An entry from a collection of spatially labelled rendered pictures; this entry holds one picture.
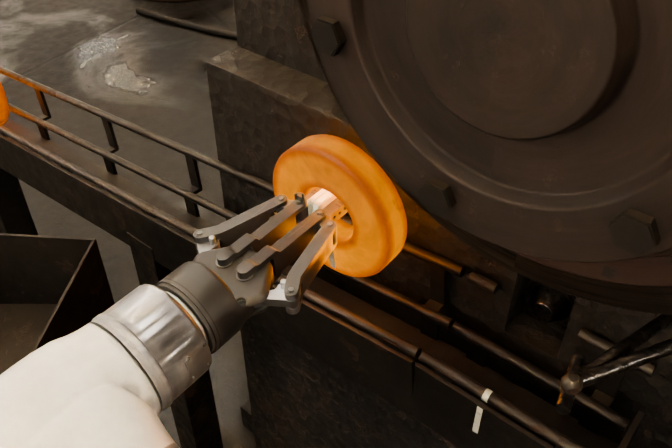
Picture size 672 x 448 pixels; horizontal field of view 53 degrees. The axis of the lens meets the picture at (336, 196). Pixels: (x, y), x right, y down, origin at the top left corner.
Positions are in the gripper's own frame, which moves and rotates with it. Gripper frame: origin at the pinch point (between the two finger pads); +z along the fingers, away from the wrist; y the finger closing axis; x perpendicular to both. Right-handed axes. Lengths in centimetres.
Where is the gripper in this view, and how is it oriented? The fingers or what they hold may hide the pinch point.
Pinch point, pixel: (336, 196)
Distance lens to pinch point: 68.0
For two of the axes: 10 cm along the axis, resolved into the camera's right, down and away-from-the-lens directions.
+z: 6.3, -5.2, 5.8
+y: 7.7, 3.9, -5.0
